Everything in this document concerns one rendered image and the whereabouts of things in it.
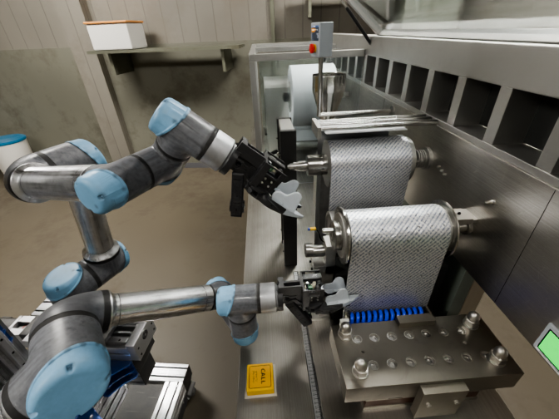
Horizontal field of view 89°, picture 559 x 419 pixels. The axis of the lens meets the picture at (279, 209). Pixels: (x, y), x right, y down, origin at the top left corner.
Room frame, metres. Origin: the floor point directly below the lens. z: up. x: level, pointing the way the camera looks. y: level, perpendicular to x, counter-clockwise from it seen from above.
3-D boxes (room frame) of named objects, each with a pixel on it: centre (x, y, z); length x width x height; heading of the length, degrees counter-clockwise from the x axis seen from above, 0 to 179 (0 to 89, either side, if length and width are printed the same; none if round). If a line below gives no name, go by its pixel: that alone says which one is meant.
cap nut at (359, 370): (0.35, -0.17, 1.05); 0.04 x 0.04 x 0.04
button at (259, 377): (0.40, 0.07, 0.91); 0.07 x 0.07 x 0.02; 2
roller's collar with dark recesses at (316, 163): (0.82, -0.12, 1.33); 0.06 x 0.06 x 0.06; 2
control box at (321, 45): (1.12, -0.16, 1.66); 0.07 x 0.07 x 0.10; 19
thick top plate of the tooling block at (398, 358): (0.40, -0.32, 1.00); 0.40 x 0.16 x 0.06; 92
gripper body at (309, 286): (0.51, -0.05, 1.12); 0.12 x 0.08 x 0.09; 92
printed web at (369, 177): (0.71, -0.27, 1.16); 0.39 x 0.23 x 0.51; 2
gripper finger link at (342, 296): (0.50, -0.15, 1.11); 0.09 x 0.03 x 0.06; 91
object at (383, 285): (0.52, -0.28, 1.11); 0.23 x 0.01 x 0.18; 92
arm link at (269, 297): (0.51, 0.04, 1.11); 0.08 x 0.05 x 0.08; 2
